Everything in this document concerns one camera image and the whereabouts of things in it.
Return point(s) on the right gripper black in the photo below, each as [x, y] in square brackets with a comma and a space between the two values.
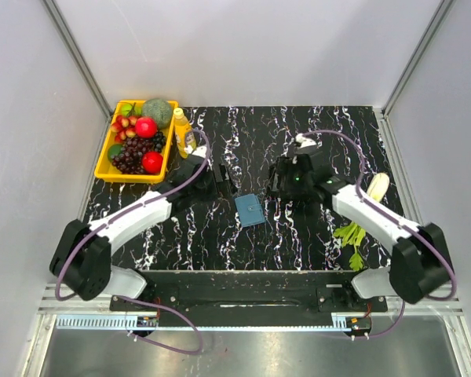
[285, 166]

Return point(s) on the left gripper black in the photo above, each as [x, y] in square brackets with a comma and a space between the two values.
[226, 185]

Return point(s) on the blue card holder wallet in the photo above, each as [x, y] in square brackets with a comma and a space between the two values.
[249, 210]

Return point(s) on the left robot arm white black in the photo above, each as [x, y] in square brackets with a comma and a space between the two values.
[83, 258]

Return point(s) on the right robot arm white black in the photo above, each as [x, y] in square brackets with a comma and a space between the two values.
[420, 261]

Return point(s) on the yellow juice bottle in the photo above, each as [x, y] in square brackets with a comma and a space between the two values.
[185, 138]

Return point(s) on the red apple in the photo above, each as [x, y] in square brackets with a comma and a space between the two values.
[152, 162]

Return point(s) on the white celery stalk with leaves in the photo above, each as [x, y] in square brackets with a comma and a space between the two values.
[352, 234]

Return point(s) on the yellow plastic tray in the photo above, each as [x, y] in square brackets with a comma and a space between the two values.
[106, 172]

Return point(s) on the dark purple grape bunch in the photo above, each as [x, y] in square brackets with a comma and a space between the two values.
[129, 159]

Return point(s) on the green melon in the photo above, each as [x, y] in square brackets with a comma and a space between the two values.
[159, 110]

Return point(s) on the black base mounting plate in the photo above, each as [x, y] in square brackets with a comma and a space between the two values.
[323, 291]

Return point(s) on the green avocado fruit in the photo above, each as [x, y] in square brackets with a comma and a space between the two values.
[113, 151]

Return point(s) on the small red fruit cluster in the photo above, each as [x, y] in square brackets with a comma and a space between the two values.
[124, 128]

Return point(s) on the green lime fruit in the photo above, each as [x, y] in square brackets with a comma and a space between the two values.
[127, 109]

